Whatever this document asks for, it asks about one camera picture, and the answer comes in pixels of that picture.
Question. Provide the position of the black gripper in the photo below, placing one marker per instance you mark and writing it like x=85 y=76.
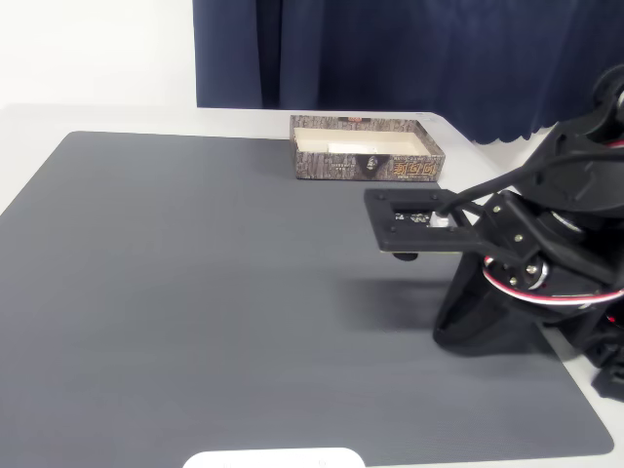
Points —
x=475 y=303

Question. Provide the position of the white eraser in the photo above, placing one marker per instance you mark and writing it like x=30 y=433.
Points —
x=351 y=148

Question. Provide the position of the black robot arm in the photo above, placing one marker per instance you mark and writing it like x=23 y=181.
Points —
x=575 y=185

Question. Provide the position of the bark print cardboard box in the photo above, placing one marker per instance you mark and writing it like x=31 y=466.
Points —
x=331 y=166

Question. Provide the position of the white flat device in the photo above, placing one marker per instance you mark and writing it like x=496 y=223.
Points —
x=273 y=460

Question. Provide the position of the dark grey table mat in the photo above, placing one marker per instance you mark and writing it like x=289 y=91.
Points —
x=195 y=292

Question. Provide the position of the navy blue curtain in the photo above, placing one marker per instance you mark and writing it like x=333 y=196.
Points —
x=390 y=49

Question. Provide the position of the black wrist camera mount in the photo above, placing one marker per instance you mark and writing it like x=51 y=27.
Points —
x=414 y=235

